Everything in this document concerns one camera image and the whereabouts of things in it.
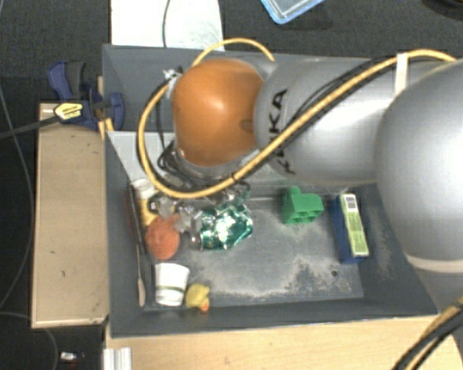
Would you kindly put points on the white paper cup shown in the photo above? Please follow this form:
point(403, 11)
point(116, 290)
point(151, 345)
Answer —
point(170, 283)

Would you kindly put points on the pale wooden spoon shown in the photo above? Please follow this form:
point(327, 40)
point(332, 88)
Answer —
point(140, 283)

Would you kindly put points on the green toy building block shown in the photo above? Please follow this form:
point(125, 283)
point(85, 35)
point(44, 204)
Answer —
point(301, 206)

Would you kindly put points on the green and white packet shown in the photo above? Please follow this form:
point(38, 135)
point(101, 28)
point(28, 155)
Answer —
point(355, 226)

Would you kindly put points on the orange-red ball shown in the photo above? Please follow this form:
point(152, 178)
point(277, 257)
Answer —
point(162, 239)

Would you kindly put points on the yellow bottle with white cap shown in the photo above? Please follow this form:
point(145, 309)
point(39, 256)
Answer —
point(144, 202)

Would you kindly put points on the blue flat block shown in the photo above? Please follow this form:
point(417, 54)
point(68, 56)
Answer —
point(338, 237)

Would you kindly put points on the crumpled green foil packet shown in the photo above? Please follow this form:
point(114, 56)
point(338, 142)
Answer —
point(227, 227)

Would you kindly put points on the thin black stick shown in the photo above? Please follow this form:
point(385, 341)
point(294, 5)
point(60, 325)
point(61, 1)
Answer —
point(136, 218)

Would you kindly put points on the yellow rubber duck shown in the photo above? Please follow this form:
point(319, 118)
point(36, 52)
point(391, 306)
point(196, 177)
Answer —
point(197, 295)

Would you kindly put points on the grey metal bin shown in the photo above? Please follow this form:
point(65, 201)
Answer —
point(293, 260)

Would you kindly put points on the pale wood flat board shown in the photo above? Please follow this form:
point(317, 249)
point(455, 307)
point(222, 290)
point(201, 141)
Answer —
point(69, 226)

